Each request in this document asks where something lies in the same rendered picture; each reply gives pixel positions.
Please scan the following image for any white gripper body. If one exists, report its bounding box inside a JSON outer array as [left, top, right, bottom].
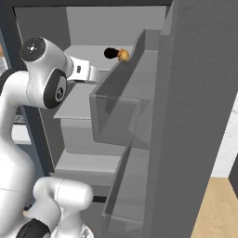
[[88, 62, 102, 85]]

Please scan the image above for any orange chicken drumstick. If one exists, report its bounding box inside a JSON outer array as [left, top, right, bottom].
[[116, 48, 131, 62]]

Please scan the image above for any white counter cabinet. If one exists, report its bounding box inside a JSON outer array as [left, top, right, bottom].
[[10, 113, 33, 146]]

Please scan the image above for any grey fridge shelf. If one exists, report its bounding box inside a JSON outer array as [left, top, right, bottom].
[[53, 81, 100, 121], [53, 150, 123, 188], [62, 45, 138, 73]]

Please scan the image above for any grey fridge body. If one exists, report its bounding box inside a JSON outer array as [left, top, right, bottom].
[[0, 0, 175, 238]]

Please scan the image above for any large grey door bin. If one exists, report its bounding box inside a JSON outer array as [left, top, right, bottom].
[[89, 29, 153, 151]]

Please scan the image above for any grey fridge door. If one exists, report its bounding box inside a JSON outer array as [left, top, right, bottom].
[[140, 0, 238, 238]]

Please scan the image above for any small grey door bin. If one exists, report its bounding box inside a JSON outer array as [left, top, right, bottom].
[[101, 145, 151, 238]]

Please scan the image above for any dark cabinet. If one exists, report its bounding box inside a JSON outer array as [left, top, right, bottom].
[[228, 152, 238, 200]]

